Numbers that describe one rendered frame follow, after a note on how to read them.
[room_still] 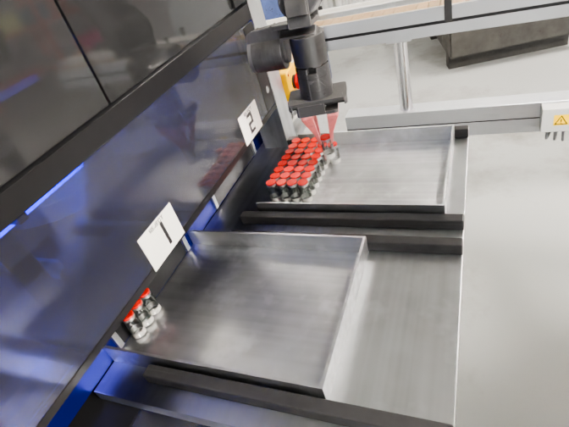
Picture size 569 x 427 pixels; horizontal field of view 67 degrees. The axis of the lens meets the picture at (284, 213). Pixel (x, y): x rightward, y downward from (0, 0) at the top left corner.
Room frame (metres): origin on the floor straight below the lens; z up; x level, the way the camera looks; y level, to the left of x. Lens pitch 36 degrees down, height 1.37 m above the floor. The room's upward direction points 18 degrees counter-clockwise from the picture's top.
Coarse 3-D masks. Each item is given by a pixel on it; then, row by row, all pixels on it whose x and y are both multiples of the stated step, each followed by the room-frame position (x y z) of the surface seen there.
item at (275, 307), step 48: (192, 240) 0.67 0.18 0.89; (240, 240) 0.62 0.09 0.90; (288, 240) 0.57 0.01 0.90; (336, 240) 0.53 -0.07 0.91; (192, 288) 0.55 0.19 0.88; (240, 288) 0.51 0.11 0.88; (288, 288) 0.48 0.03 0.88; (336, 288) 0.45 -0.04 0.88; (144, 336) 0.48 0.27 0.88; (192, 336) 0.45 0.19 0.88; (240, 336) 0.42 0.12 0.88; (288, 336) 0.39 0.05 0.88; (336, 336) 0.34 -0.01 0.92; (288, 384) 0.30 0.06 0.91
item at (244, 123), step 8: (256, 104) 0.85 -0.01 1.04; (248, 112) 0.82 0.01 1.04; (256, 112) 0.84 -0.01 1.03; (240, 120) 0.79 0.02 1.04; (248, 120) 0.81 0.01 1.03; (256, 120) 0.84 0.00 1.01; (240, 128) 0.78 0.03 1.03; (248, 128) 0.80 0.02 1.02; (256, 128) 0.83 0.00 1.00; (248, 136) 0.79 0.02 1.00; (248, 144) 0.79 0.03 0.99
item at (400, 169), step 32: (416, 128) 0.77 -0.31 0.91; (448, 128) 0.74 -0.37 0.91; (352, 160) 0.78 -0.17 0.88; (384, 160) 0.74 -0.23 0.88; (416, 160) 0.71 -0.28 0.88; (448, 160) 0.63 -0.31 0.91; (320, 192) 0.70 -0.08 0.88; (352, 192) 0.67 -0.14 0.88; (384, 192) 0.64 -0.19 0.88; (416, 192) 0.61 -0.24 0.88; (448, 192) 0.58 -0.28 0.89
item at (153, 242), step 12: (168, 204) 0.56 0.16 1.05; (168, 216) 0.55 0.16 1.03; (156, 228) 0.52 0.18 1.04; (168, 228) 0.54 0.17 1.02; (180, 228) 0.56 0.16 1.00; (144, 240) 0.50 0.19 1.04; (156, 240) 0.51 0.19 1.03; (144, 252) 0.49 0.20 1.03; (156, 252) 0.50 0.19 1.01; (168, 252) 0.52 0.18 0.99; (156, 264) 0.49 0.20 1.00
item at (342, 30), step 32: (384, 0) 1.61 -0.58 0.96; (416, 0) 1.50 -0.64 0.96; (448, 0) 1.42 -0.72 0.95; (480, 0) 1.38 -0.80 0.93; (512, 0) 1.33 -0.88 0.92; (544, 0) 1.29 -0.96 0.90; (352, 32) 1.59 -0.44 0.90; (384, 32) 1.53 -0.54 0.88; (416, 32) 1.48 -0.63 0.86; (448, 32) 1.43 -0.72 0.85
